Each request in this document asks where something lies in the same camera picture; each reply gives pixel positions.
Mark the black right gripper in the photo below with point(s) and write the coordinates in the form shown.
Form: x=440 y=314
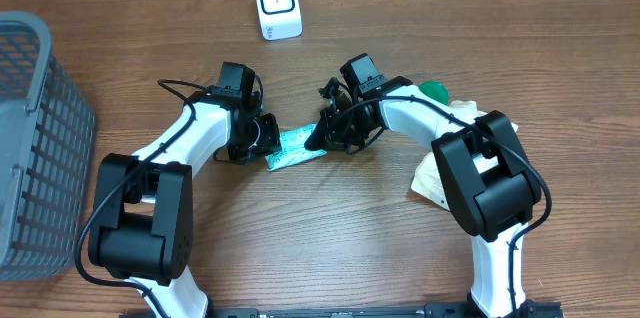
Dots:
x=332 y=131

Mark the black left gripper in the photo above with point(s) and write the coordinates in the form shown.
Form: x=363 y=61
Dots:
x=272 y=141

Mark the mint green wipes pack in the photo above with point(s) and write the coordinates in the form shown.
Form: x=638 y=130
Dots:
x=292 y=149

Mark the clear bag bread package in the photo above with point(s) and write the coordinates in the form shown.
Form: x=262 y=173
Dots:
x=481 y=171

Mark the green lid clear jar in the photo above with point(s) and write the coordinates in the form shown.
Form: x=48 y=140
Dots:
x=436 y=91

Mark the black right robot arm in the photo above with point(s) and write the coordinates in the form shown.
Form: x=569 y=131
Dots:
x=496 y=244

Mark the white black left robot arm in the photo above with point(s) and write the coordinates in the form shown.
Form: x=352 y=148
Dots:
x=141 y=231

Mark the white barcode scanner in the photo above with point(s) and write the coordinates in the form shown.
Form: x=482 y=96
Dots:
x=279 y=19

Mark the dark grey mesh basket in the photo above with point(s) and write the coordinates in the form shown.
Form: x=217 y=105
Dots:
x=48 y=133

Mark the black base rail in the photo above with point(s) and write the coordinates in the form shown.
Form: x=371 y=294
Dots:
x=350 y=313

